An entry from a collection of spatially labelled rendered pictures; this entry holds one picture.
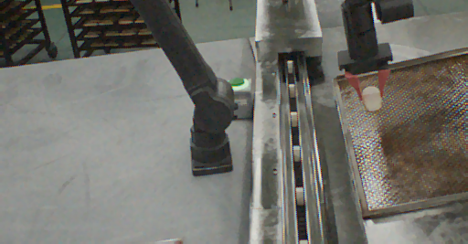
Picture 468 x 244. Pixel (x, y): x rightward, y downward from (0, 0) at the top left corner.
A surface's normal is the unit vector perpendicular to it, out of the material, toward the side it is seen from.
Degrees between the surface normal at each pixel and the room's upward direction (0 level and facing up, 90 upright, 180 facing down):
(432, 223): 10
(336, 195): 0
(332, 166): 0
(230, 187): 0
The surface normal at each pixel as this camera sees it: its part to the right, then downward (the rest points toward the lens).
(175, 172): -0.10, -0.87
